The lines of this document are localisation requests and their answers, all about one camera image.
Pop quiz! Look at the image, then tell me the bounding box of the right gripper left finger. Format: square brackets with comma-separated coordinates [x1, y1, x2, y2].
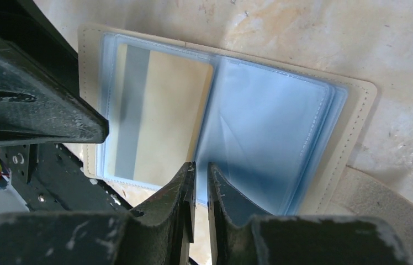
[0, 162, 196, 264]

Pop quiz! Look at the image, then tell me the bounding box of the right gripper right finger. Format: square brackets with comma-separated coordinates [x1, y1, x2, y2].
[207, 163, 409, 264]

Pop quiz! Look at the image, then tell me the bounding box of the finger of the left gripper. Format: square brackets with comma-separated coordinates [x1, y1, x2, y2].
[0, 1, 109, 147]

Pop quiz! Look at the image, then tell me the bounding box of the beige card holder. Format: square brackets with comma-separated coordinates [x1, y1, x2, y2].
[78, 24, 413, 263]

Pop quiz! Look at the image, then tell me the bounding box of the beige card with grey stripe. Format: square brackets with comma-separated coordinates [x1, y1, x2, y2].
[105, 45, 214, 186]

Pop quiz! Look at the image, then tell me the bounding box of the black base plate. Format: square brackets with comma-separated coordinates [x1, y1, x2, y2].
[0, 144, 132, 212]

